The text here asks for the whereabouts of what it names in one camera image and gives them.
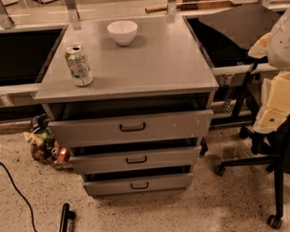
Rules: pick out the grey drawer cabinet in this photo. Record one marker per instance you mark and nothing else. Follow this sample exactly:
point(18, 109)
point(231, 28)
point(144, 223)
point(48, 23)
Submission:
point(160, 72)

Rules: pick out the wooden stick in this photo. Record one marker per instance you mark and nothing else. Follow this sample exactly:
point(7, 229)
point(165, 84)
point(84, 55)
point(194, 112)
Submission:
point(155, 9)

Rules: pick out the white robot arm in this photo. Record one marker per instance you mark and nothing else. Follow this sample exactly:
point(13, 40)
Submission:
point(279, 44)

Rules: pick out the pile of snack items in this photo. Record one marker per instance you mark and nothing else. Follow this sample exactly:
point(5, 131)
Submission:
point(44, 146)

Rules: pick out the white ceramic bowl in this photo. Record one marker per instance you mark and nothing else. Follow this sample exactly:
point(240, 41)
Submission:
point(123, 32)

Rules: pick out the green white soda can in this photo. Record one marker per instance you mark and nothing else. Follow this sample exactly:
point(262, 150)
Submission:
point(78, 64)

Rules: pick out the grey top drawer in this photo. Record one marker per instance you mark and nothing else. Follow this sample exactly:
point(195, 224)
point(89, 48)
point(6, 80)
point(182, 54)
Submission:
point(130, 129)

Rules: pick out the grey drawer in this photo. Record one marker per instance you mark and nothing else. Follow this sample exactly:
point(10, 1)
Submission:
point(138, 160)
point(138, 185)
point(130, 129)

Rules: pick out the black bar foreground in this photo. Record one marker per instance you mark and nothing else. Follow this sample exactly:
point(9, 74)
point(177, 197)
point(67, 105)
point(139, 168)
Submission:
point(67, 214)

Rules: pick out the grey bottom drawer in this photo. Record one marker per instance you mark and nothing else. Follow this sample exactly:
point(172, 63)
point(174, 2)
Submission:
point(138, 185)

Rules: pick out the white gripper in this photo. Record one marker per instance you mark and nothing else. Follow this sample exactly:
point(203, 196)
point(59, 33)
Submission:
point(283, 46)

